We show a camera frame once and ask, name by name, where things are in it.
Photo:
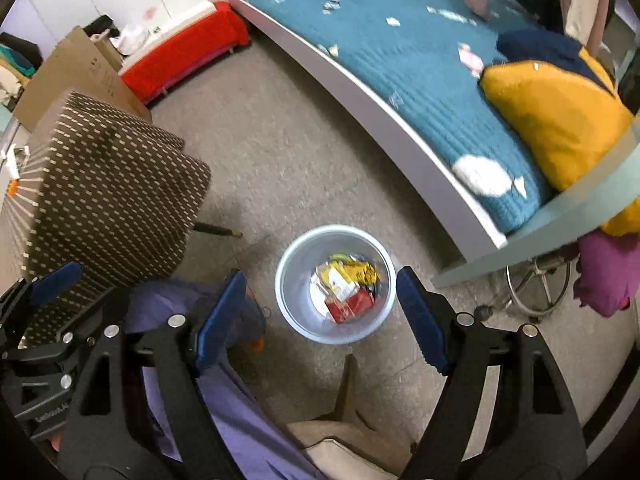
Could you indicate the chrome stool base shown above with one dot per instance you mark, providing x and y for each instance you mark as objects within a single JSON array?
[{"x": 541, "y": 285}]

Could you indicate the person's purple trouser leg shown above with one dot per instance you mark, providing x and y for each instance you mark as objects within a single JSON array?
[{"x": 240, "y": 420}]

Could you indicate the pale pink butterfly decal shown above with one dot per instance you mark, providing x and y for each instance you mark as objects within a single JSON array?
[{"x": 150, "y": 12}]

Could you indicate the beige cushioned chair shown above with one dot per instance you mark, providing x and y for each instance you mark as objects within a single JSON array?
[{"x": 350, "y": 450}]

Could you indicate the yellow garment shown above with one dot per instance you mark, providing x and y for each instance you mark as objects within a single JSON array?
[{"x": 550, "y": 120}]

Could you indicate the magenta garment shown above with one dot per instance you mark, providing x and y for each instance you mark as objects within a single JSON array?
[{"x": 605, "y": 275}]

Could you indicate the dark hanging jacket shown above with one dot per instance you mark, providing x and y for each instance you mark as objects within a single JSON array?
[{"x": 20, "y": 42}]

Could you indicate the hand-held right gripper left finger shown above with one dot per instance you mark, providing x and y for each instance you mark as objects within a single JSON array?
[{"x": 220, "y": 320}]

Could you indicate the teal quilted mattress cover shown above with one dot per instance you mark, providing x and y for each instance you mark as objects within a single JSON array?
[{"x": 400, "y": 50}]

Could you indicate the black clothes pile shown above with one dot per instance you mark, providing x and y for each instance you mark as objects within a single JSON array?
[{"x": 100, "y": 25}]

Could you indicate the green hanging garment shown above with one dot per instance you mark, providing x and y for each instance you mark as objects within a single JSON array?
[{"x": 17, "y": 62}]

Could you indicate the pale teal bunk bed frame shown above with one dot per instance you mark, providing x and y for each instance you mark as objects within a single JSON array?
[{"x": 400, "y": 125}]

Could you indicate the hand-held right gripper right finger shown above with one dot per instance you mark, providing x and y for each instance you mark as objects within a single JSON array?
[{"x": 420, "y": 320}]

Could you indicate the navy garment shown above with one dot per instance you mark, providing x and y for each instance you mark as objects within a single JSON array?
[{"x": 540, "y": 45}]

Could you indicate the beige hanging sweater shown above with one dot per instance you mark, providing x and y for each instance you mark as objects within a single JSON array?
[{"x": 590, "y": 5}]

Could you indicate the brown polka-dot tablecloth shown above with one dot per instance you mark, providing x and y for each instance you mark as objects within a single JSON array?
[{"x": 100, "y": 185}]

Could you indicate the red storage bench white top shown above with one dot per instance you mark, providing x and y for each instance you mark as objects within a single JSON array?
[{"x": 190, "y": 45}]

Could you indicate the yellow snack packet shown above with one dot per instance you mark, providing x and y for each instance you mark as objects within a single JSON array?
[{"x": 360, "y": 272}]

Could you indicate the brown cardboard box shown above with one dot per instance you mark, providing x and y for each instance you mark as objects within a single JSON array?
[{"x": 75, "y": 70}]

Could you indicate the cream hanging garment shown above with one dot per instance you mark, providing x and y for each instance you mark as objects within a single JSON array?
[{"x": 11, "y": 87}]

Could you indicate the red packet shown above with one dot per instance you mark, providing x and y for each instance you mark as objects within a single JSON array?
[{"x": 350, "y": 308}]

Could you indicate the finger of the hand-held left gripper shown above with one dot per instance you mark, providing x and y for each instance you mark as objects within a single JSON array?
[
  {"x": 75, "y": 342},
  {"x": 55, "y": 282}
]

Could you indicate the light blue plastic bin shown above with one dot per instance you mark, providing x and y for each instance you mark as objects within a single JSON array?
[{"x": 300, "y": 310}]

